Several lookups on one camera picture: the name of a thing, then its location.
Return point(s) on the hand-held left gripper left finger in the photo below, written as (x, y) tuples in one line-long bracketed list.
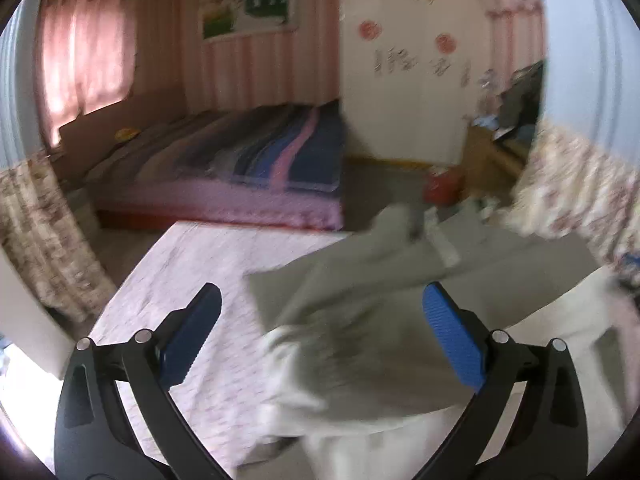
[(192, 330)]

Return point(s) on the green landscape wall poster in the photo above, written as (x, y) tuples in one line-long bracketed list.
[(250, 10)]

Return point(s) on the white wardrobe with stickers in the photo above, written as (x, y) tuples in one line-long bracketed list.
[(400, 100)]

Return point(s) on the pink floral table sheet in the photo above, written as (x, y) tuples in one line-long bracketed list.
[(200, 260)]

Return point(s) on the wooden desk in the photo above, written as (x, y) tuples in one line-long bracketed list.
[(482, 160)]

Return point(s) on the beige floral curtain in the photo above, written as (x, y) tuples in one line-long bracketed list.
[(570, 190), (45, 230)]

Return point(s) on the white cloth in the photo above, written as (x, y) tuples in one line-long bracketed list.
[(360, 450)]

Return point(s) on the red plastic container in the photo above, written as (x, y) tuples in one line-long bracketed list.
[(440, 187)]

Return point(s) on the bed with pink sheet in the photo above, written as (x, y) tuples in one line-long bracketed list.
[(225, 205)]

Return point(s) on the yellow toy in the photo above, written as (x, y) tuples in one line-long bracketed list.
[(127, 134)]

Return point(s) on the striped blue pink blanket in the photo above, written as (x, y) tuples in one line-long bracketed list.
[(280, 150)]

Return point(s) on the grey-green large garment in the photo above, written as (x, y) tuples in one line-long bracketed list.
[(360, 310)]

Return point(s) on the pink window curtain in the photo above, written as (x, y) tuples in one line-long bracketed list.
[(85, 55)]

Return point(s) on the pile of dark clothes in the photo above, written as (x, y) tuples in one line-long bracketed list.
[(522, 95)]

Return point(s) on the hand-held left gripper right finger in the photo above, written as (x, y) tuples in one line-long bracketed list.
[(452, 332)]

